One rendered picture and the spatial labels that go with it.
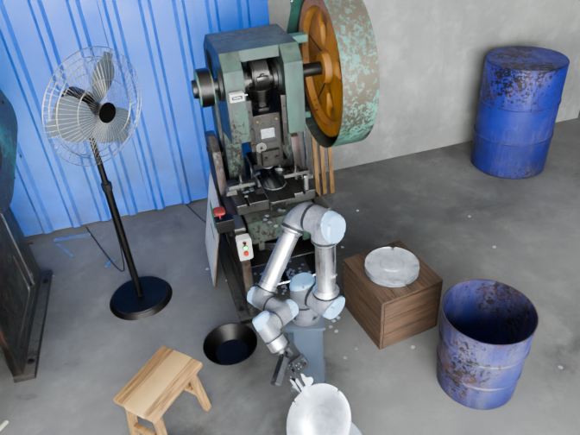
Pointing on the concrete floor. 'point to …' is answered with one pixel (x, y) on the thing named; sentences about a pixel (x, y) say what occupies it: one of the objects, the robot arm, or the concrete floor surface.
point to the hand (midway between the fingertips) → (305, 395)
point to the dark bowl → (230, 343)
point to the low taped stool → (160, 389)
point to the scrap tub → (483, 342)
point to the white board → (212, 228)
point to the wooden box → (391, 301)
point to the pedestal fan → (85, 130)
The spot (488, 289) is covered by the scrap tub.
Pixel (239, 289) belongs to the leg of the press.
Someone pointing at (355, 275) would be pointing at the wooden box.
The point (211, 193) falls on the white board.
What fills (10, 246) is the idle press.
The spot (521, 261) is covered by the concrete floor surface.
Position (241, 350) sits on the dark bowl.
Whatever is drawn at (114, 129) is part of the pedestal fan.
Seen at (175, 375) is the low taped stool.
